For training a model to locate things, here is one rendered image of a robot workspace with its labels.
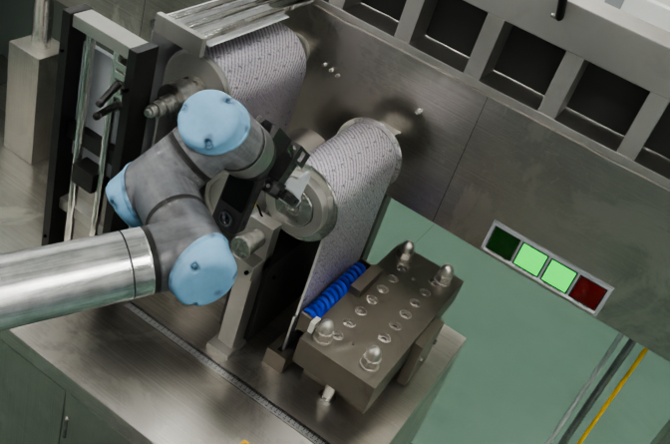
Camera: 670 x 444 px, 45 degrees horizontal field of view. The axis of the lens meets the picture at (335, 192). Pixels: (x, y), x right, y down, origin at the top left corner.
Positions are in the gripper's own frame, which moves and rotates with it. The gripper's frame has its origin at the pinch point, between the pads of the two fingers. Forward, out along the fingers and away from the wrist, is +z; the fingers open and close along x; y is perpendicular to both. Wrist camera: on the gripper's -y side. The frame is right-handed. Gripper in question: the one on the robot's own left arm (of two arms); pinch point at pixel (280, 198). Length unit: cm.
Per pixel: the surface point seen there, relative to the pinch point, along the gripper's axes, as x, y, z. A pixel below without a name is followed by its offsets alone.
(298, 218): -0.7, -1.0, 10.5
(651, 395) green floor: -92, 19, 226
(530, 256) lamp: -35, 17, 39
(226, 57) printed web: 23.5, 15.6, 3.8
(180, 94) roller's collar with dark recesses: 24.3, 5.7, -0.7
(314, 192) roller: -1.9, 3.9, 6.7
